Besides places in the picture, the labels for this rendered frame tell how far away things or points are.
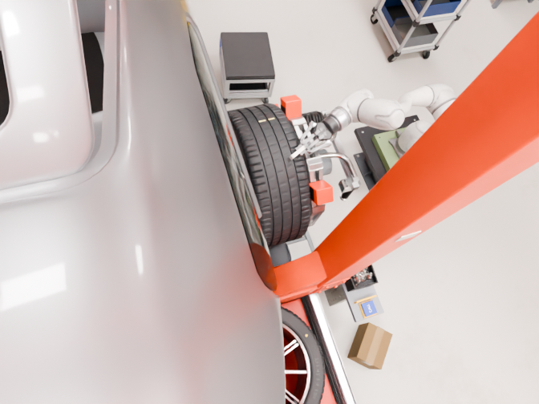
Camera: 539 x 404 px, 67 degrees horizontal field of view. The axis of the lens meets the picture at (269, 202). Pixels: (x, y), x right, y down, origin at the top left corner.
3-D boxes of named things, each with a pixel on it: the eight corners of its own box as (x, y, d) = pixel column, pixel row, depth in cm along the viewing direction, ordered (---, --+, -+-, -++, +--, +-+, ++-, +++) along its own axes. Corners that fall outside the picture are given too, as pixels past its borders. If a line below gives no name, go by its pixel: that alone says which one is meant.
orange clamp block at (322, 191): (307, 183, 172) (316, 190, 164) (324, 179, 174) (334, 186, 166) (308, 198, 175) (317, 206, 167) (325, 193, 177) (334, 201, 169)
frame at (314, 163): (263, 150, 231) (279, 90, 181) (274, 147, 232) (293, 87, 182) (294, 238, 214) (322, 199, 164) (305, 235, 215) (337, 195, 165)
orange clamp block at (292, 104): (280, 116, 184) (279, 97, 179) (296, 113, 186) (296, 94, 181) (285, 122, 179) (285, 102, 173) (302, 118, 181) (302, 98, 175)
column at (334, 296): (324, 291, 264) (344, 278, 226) (338, 287, 267) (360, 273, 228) (329, 306, 261) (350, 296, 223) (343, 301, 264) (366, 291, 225)
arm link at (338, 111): (331, 111, 173) (322, 119, 171) (340, 103, 164) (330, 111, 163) (345, 127, 173) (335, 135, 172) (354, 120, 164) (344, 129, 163)
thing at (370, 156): (399, 135, 319) (417, 114, 291) (427, 192, 304) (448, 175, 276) (342, 149, 307) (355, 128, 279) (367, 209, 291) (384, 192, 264)
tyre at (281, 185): (211, 103, 208) (244, 123, 149) (255, 95, 214) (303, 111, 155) (233, 220, 233) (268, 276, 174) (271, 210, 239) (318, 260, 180)
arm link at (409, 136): (412, 130, 272) (428, 111, 252) (427, 152, 267) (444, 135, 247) (392, 137, 268) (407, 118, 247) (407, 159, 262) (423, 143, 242)
